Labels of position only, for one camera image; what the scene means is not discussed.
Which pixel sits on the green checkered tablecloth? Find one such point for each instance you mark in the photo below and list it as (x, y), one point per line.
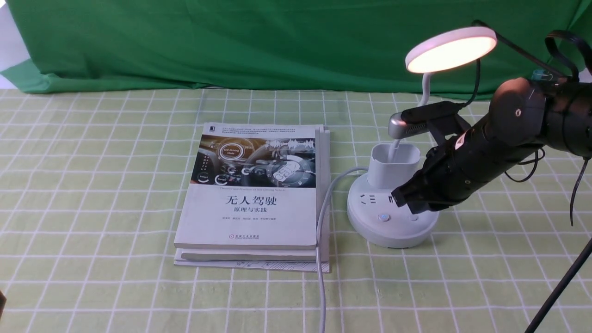
(92, 187)

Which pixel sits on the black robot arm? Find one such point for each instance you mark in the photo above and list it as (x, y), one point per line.
(523, 117)

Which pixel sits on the white desk lamp with base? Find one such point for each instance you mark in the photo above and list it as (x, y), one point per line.
(370, 206)

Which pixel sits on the bottom white book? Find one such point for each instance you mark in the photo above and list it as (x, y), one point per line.
(323, 185)

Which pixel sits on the binder clip on cloth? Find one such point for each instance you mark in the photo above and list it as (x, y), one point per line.
(542, 75)

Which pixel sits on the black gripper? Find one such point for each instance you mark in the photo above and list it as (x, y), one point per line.
(460, 167)

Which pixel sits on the green backdrop cloth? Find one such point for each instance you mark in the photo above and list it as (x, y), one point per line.
(339, 45)

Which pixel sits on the black tripod leg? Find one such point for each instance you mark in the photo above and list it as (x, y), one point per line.
(560, 287)

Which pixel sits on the top book with car cover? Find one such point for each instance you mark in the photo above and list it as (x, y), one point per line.
(252, 203)

